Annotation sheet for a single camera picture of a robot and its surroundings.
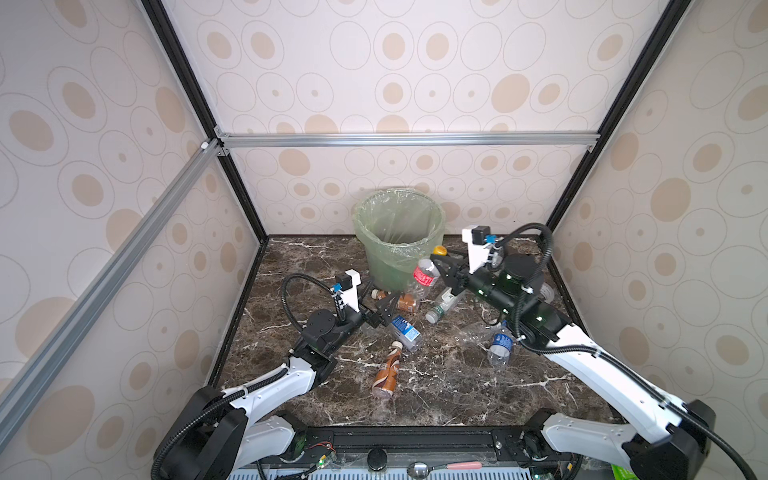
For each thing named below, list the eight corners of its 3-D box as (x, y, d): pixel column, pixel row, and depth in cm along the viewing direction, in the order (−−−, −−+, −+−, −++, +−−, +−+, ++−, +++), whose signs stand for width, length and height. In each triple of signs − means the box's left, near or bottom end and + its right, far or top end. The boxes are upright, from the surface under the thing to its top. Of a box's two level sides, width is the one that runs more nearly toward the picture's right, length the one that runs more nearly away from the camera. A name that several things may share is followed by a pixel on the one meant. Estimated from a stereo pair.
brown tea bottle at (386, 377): (373, 394, 84) (372, 388, 79) (389, 344, 93) (389, 335, 89) (390, 400, 83) (390, 394, 78) (405, 348, 92) (406, 340, 88)
